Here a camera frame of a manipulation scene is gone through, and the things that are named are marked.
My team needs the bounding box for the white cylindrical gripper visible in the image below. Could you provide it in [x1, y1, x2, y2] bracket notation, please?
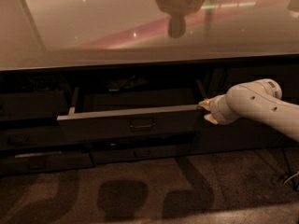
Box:
[199, 95, 240, 125]

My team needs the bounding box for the black stand with cable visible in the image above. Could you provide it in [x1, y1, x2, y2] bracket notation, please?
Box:
[270, 140, 299, 192]

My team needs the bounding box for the dark drawer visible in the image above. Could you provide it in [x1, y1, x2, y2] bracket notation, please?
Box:
[0, 126, 65, 150]
[0, 91, 68, 121]
[57, 78, 206, 142]
[0, 151, 94, 176]
[91, 142, 191, 164]

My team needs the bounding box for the green packet in drawer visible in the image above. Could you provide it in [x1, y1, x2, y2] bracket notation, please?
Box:
[103, 75, 147, 92]

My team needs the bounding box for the dark cabinet door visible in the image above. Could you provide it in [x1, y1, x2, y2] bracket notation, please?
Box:
[192, 65, 299, 154]

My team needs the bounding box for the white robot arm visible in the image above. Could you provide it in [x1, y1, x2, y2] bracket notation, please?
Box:
[198, 78, 299, 142]

